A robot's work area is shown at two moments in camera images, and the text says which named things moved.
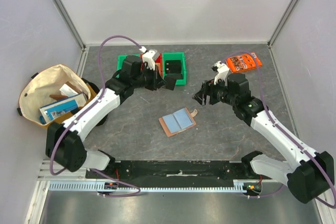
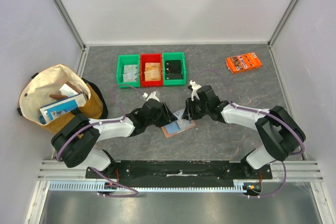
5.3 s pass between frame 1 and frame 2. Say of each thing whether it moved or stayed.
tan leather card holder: stayed
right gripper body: moved
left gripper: moved
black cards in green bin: stayed
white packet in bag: stayed
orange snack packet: stayed
